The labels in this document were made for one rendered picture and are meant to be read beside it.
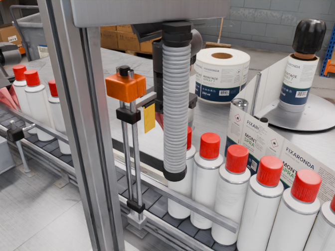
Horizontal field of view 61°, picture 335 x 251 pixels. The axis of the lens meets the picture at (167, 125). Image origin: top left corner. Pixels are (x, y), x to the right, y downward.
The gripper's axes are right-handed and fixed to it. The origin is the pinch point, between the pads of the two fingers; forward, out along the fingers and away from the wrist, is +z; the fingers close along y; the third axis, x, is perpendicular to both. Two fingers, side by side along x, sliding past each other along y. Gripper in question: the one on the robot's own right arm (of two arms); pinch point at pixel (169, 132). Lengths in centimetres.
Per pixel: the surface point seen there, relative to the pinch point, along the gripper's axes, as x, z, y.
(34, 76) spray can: 5.7, -6.4, 37.9
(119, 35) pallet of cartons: -252, 72, 261
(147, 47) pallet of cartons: -260, 84, 218
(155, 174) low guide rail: 3.5, 10.3, 1.7
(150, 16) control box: 17.9, -28.1, -10.6
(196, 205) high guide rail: 10.5, 5.1, -13.1
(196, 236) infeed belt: 10.6, 13.3, -13.5
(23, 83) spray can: 6.2, -3.3, 43.6
